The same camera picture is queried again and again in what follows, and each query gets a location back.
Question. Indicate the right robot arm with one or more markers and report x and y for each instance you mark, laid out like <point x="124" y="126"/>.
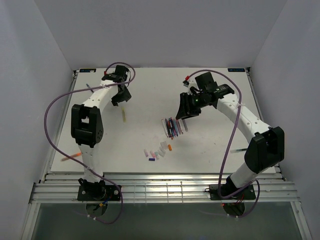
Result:
<point x="266" y="144"/>

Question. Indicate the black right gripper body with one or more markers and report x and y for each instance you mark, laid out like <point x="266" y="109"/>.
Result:
<point x="198" y="100"/>

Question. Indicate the light blue gel pen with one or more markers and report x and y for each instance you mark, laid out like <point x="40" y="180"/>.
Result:
<point x="172" y="129"/>

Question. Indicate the purple gel pen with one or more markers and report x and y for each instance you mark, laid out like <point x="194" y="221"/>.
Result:
<point x="167" y="128"/>

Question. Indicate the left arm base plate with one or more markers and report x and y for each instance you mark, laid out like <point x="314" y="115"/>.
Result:
<point x="98" y="193"/>

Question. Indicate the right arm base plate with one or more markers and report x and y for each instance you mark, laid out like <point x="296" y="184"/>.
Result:
<point x="247" y="193"/>

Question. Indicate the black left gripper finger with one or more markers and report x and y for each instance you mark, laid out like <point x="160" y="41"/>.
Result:
<point x="125" y="95"/>
<point x="118" y="98"/>

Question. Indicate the clear pen cap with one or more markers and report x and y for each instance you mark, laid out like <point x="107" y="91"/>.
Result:
<point x="164" y="145"/>
<point x="157" y="155"/>
<point x="162" y="153"/>

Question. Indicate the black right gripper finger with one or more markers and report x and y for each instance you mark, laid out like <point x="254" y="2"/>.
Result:
<point x="191" y="113"/>
<point x="182" y="112"/>

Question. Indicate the violet pen cap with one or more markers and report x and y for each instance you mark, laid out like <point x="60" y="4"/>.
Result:
<point x="145" y="153"/>

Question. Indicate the aluminium frame rail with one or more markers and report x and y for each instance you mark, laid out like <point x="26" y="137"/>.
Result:
<point x="160" y="188"/>

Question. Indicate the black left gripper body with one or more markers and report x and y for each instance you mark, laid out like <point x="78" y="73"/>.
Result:
<point x="124" y="94"/>

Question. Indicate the orange pen left edge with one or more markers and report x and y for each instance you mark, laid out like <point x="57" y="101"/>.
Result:
<point x="71" y="156"/>

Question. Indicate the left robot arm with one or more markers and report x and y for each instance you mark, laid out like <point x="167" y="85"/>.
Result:
<point x="87" y="125"/>

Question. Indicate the yellow pen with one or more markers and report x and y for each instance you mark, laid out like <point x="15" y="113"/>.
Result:
<point x="123" y="114"/>

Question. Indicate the violet pen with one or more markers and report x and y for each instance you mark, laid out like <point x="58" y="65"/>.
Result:
<point x="185" y="125"/>

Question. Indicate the pink pen cap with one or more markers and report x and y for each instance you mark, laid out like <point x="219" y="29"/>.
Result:
<point x="152" y="154"/>

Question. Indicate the green pen on table edge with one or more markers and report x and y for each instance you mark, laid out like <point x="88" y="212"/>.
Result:
<point x="238" y="150"/>

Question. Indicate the orange red gel pen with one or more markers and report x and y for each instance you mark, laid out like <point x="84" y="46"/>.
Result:
<point x="170" y="129"/>

